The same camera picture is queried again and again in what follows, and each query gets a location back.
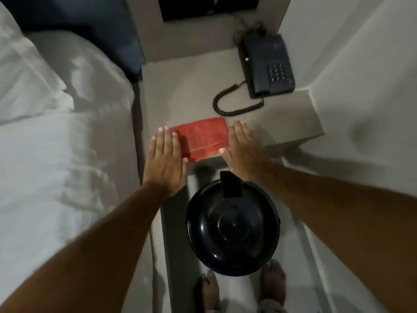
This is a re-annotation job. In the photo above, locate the dark telephone line cable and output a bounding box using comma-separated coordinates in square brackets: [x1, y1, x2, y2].
[233, 14, 265, 41]

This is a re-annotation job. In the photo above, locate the white bed sheet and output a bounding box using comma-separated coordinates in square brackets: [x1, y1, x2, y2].
[0, 30, 154, 305]

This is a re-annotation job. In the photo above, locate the red cloth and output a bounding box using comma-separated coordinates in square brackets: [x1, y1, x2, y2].
[169, 117, 230, 164]

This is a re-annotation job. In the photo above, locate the person's foot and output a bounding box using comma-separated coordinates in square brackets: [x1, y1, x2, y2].
[259, 259, 287, 313]
[198, 270, 221, 313]

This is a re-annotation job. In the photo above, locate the person's right foot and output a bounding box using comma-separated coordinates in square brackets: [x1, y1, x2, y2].
[259, 259, 287, 313]

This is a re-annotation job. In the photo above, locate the person's right forearm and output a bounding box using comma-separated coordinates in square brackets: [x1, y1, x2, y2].
[253, 161, 417, 313]

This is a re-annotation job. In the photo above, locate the black coiled telephone cord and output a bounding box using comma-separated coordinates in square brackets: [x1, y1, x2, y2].
[213, 81, 265, 117]

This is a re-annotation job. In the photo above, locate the dark blue padded headboard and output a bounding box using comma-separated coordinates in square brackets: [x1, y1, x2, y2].
[5, 0, 146, 83]

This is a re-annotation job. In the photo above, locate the dark blue desk telephone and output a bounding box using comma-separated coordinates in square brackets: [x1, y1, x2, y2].
[238, 33, 296, 100]

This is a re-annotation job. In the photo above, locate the person's left forearm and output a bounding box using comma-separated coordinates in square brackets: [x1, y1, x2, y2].
[0, 182, 178, 313]

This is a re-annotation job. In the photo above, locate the person's left hand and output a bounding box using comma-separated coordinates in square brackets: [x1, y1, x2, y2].
[143, 126, 189, 198]

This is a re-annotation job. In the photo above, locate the black round kettle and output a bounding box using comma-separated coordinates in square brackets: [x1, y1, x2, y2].
[186, 171, 281, 277]

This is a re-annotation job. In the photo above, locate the person's right hand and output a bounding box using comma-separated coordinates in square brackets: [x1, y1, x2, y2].
[218, 120, 271, 183]

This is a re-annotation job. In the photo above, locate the grey bedside table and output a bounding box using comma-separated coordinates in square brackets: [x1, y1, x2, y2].
[139, 57, 325, 313]

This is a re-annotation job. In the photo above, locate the white pillow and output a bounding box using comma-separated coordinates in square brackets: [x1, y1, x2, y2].
[0, 2, 75, 125]

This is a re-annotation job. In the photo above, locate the person's left foot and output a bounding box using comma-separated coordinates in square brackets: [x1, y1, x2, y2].
[198, 270, 221, 313]

